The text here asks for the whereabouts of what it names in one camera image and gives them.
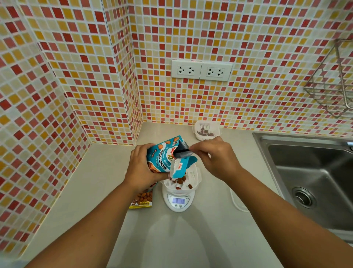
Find person's right hand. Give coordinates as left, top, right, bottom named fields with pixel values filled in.
left=190, top=136, right=244, bottom=183

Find person's left hand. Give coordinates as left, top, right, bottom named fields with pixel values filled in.
left=124, top=143, right=169, bottom=193

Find teal almond packet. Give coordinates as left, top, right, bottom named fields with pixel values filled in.
left=146, top=135, right=198, bottom=180

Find person's right forearm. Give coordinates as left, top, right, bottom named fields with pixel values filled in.
left=221, top=166, right=353, bottom=268

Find person's left forearm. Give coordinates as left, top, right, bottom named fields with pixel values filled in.
left=25, top=181, right=155, bottom=268

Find white plastic basket container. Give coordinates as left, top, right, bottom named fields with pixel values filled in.
left=161, top=163, right=202, bottom=194

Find brown almonds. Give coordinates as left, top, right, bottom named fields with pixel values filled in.
left=171, top=175, right=193, bottom=191

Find dark dried fruit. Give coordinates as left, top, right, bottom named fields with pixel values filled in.
left=196, top=126, right=215, bottom=137

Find yellow almond packet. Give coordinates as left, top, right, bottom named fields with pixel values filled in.
left=129, top=188, right=154, bottom=210

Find clear plastic food container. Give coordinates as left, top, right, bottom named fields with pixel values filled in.
left=193, top=121, right=221, bottom=141

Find white digital kitchen scale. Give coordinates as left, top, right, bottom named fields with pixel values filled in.
left=162, top=182, right=199, bottom=213

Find clear plastic lid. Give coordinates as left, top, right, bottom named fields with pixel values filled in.
left=230, top=187, right=250, bottom=213

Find metal sink drain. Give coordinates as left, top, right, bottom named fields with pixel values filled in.
left=292, top=187, right=316, bottom=209

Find stainless steel sink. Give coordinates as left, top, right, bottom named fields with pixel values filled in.
left=252, top=132, right=353, bottom=245

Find white wall power outlet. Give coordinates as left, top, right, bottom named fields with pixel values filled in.
left=171, top=59, right=202, bottom=80
left=200, top=61, right=233, bottom=82

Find metal wire rack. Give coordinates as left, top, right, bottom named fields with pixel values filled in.
left=303, top=39, right=353, bottom=119

